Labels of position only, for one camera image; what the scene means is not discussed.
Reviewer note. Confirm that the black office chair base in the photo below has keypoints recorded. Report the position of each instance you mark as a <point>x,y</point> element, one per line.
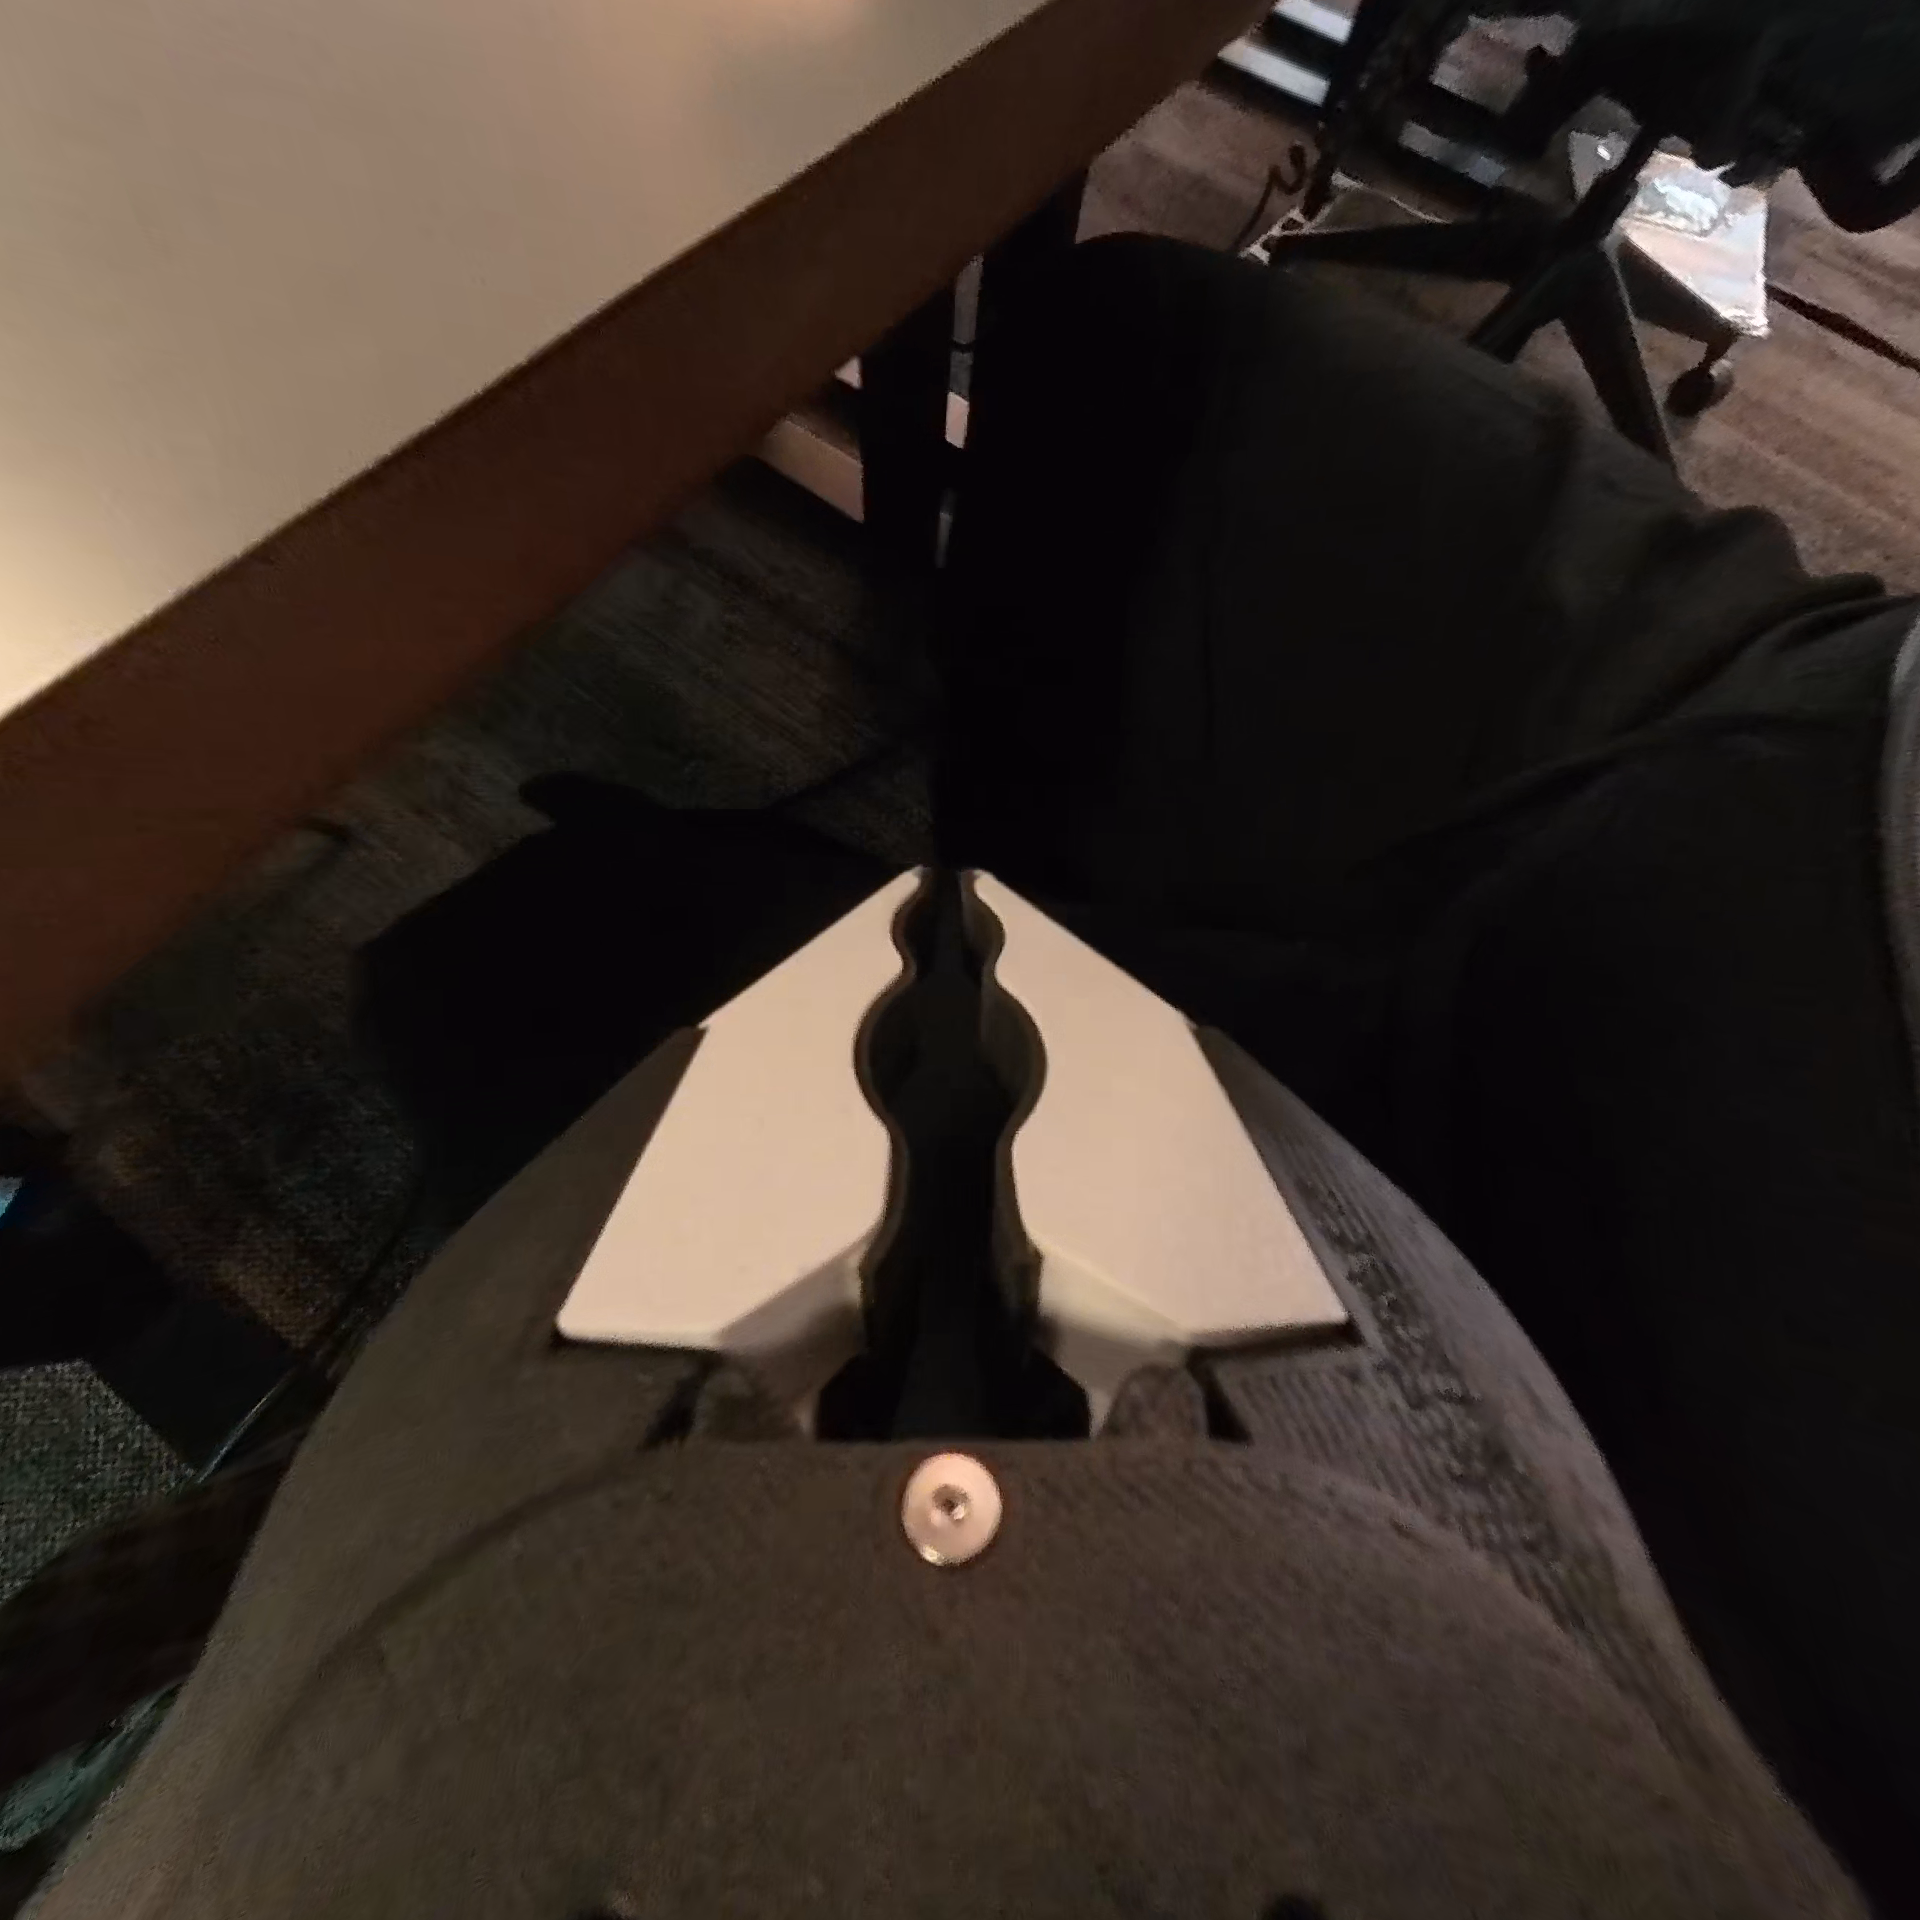
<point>1592,267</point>

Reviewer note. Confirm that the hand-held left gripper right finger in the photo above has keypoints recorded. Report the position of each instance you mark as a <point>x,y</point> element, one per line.
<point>1187,1184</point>

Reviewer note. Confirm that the black table leg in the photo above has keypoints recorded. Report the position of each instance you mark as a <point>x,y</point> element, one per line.
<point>900,422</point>

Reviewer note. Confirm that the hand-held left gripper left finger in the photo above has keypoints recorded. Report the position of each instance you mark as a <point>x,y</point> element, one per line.
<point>738,1184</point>

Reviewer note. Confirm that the person's dark trousers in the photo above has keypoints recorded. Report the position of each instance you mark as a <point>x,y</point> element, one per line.
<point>1351,599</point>

